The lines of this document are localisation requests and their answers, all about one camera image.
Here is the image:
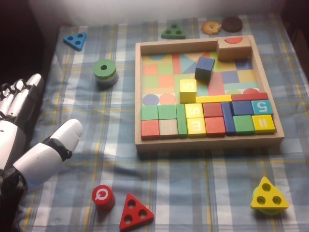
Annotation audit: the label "red cylinder with letter Q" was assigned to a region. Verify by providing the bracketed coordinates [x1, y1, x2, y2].
[91, 185, 116, 211]

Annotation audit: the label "yellow cube block with five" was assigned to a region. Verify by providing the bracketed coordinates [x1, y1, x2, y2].
[179, 79, 197, 104]

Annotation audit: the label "blue plaid table cloth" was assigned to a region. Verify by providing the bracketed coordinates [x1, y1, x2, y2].
[18, 13, 309, 232]

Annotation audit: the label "dark brown round disc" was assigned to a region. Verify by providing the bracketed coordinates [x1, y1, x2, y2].
[221, 16, 243, 33]

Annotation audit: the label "yellow ring disc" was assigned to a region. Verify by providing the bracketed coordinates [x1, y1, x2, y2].
[94, 72, 118, 82]

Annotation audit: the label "dark blue cube block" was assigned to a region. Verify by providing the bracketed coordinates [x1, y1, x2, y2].
[194, 57, 215, 84]

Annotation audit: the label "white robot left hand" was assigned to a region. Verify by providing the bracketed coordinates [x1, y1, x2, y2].
[0, 73, 84, 191]

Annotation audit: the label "green ring disc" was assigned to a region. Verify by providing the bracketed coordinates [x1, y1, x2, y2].
[92, 59, 116, 79]

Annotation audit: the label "green triangle three holes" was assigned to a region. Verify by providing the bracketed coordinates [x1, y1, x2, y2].
[161, 22, 186, 40]

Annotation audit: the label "blue ring disc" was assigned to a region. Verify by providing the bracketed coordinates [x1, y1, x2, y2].
[96, 76, 119, 87]

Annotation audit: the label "blue triangle three holes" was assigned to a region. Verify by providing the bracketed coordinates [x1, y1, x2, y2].
[63, 31, 88, 52]

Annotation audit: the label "wooden puzzle tray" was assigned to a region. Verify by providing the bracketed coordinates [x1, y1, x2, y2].
[134, 35, 285, 153]

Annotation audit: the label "yellow triangle three holes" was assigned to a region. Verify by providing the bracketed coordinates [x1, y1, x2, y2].
[250, 176, 290, 210]

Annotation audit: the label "tan flower-shaped disc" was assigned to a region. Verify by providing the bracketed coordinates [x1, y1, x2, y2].
[201, 20, 222, 36]

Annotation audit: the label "natural wood block red semicircle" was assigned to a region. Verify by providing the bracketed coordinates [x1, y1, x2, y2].
[216, 37, 252, 61]

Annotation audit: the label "red triangle three holes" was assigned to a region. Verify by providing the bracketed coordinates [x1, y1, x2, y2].
[119, 193, 155, 232]

